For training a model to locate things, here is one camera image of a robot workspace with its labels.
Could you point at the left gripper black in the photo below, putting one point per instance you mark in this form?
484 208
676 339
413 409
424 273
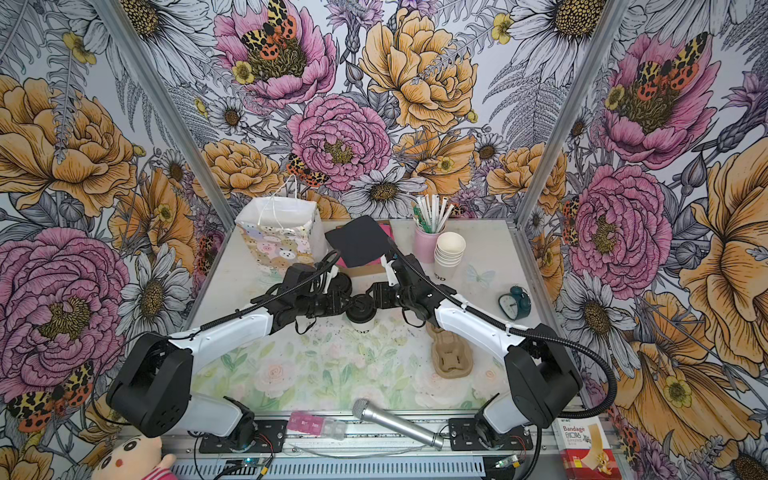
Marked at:
334 306

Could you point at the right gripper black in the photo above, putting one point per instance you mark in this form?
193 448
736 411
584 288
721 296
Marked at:
381 295

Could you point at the black cup lid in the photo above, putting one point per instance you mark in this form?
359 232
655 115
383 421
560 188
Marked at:
361 309

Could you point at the white paper coffee cup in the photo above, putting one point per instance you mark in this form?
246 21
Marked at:
363 327

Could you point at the stack of black lids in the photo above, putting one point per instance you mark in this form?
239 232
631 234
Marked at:
341 283

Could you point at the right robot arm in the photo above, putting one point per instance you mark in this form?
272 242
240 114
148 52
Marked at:
541 376

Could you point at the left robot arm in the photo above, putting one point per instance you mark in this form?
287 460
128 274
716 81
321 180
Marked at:
153 389

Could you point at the pink napkins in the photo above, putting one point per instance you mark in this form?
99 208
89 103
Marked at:
387 231

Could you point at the pink straw holder cup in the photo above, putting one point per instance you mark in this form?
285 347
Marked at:
424 245

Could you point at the stack of white paper cups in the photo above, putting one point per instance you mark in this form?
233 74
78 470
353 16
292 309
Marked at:
448 254

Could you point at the cardboard napkin box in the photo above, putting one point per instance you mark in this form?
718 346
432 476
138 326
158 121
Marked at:
360 270

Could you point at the pastel patterned gift bag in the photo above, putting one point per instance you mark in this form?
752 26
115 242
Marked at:
281 231

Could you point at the black napkin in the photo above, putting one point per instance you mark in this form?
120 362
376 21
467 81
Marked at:
359 240

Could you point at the brown pulp cup carrier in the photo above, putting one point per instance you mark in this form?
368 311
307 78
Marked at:
451 355

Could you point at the white paper straws bundle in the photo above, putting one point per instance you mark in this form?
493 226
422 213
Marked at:
431 213

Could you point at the teal alarm clock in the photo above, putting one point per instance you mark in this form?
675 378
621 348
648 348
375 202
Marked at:
516 304

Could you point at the silver microphone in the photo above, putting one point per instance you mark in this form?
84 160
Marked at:
365 410

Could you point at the pink plastic tray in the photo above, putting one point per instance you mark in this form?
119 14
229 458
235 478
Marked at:
311 424

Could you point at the bandage box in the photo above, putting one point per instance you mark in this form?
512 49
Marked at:
585 450

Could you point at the plush doll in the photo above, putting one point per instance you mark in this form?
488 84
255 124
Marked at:
138 458

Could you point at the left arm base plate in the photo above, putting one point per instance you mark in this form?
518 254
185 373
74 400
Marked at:
263 436

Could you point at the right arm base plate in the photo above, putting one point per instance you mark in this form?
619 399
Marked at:
464 434

